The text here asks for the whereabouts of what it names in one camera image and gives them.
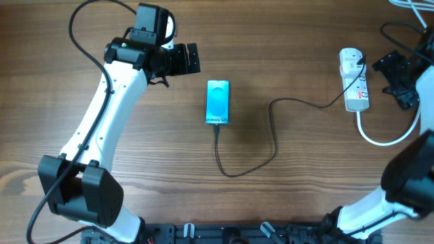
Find blue screen Galaxy smartphone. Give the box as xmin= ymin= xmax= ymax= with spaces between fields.
xmin=205 ymin=80 xmax=230 ymax=125

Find black USB charging cable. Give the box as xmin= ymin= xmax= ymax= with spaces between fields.
xmin=213 ymin=55 xmax=368 ymax=178

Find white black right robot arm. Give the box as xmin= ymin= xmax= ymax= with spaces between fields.
xmin=316 ymin=27 xmax=433 ymax=243

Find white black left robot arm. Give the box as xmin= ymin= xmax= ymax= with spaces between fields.
xmin=38 ymin=3 xmax=200 ymax=243

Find white USB charger plug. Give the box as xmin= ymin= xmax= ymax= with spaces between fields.
xmin=340 ymin=60 xmax=363 ymax=77

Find white power strip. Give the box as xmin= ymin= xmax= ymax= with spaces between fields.
xmin=339 ymin=47 xmax=370 ymax=113

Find white power strip cord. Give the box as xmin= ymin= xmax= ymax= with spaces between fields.
xmin=355 ymin=0 xmax=429 ymax=147

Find white cables at corner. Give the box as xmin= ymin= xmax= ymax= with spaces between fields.
xmin=388 ymin=0 xmax=434 ymax=12

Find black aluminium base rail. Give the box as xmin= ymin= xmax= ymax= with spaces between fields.
xmin=80 ymin=222 xmax=383 ymax=244

